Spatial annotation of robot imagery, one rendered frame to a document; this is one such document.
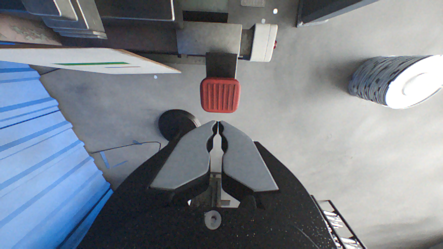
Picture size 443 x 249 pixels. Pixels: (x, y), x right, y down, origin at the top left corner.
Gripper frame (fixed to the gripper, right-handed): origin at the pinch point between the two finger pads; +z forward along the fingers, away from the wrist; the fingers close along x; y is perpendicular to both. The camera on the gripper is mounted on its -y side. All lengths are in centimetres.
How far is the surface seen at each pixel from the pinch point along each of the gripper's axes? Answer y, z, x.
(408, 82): 2, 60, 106
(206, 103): 1.0, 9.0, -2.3
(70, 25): -9.0, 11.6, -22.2
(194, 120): 43, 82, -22
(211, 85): -2.1, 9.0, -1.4
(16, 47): -6, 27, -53
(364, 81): 4, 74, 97
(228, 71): -3.7, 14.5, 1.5
